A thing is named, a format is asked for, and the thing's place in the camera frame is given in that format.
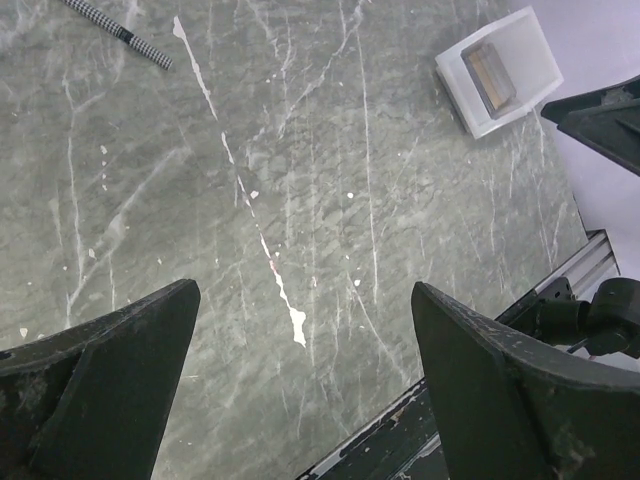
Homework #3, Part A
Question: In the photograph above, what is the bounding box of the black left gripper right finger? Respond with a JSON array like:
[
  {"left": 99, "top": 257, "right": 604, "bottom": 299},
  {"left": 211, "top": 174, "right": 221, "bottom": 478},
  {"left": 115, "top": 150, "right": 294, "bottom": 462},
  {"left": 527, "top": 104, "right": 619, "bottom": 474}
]
[{"left": 411, "top": 281, "right": 639, "bottom": 479}]

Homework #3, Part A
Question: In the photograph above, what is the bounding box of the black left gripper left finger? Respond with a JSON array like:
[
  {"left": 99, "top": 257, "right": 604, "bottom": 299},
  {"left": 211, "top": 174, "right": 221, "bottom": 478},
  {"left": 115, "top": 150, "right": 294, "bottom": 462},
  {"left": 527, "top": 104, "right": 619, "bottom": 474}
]
[{"left": 1, "top": 279, "right": 201, "bottom": 479}]

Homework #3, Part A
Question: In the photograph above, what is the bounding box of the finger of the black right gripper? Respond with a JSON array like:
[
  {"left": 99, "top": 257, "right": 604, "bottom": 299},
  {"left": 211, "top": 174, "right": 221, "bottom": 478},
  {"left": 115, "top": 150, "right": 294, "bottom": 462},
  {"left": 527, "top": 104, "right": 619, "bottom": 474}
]
[{"left": 541, "top": 76, "right": 640, "bottom": 176}]

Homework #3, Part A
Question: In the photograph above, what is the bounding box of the stack of credit cards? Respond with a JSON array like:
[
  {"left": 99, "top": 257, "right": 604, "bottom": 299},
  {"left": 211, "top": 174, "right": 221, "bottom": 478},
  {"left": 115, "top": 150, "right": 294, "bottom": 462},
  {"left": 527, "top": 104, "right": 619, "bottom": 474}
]
[{"left": 462, "top": 43, "right": 517, "bottom": 119}]

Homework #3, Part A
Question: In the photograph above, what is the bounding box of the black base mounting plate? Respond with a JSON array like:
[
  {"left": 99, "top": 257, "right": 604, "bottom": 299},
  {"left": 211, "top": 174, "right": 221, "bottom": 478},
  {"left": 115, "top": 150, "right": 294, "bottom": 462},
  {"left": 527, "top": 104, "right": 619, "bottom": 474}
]
[{"left": 301, "top": 277, "right": 590, "bottom": 479}]

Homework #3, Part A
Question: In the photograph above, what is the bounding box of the white plastic bin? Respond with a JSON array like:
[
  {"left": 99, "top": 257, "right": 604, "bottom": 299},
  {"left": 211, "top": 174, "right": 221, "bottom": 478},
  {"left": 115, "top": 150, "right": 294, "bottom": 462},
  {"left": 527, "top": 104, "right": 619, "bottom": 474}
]
[{"left": 435, "top": 6, "right": 564, "bottom": 139}]

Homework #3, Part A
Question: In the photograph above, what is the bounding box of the checkered black white pen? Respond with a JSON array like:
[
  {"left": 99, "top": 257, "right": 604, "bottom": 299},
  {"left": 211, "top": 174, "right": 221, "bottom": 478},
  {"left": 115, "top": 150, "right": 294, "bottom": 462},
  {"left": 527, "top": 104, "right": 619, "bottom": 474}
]
[{"left": 62, "top": 0, "right": 173, "bottom": 70}]

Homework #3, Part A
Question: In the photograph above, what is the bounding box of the aluminium frame rail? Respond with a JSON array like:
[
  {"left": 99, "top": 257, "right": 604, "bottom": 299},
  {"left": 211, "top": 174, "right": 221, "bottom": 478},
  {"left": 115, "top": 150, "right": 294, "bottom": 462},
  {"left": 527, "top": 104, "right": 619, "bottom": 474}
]
[{"left": 534, "top": 230, "right": 621, "bottom": 301}]

